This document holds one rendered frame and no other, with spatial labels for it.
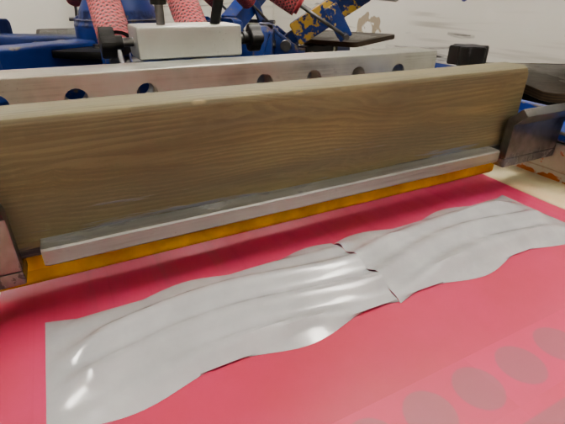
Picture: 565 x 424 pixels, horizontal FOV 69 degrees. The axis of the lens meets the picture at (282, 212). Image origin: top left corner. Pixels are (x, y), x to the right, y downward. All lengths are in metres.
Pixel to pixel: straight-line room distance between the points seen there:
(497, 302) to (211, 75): 0.36
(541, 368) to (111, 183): 0.23
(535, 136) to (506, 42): 2.23
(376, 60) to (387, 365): 0.45
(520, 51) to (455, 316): 2.40
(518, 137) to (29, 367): 0.38
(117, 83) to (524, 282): 0.39
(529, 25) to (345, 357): 2.45
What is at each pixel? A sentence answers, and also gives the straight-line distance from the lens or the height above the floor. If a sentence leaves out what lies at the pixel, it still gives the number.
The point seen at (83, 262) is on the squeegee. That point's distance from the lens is 0.27.
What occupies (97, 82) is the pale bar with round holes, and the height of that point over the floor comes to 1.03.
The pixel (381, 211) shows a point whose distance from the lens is 0.34.
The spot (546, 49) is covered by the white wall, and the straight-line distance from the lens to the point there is 2.53.
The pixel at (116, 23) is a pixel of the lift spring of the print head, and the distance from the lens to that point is 0.70.
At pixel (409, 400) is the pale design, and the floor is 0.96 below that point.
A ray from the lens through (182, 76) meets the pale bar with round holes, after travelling 0.48.
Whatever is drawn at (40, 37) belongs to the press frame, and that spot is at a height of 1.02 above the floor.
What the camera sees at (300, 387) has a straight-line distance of 0.20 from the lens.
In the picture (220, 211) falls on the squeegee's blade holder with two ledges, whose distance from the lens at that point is 0.25.
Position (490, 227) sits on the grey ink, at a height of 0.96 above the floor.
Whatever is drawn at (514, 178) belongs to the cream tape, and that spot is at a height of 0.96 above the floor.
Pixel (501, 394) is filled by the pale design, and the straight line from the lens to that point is 0.22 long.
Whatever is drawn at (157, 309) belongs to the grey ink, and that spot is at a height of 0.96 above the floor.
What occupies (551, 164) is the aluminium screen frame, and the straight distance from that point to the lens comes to 0.47.
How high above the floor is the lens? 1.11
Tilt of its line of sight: 28 degrees down
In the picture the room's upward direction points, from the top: 1 degrees clockwise
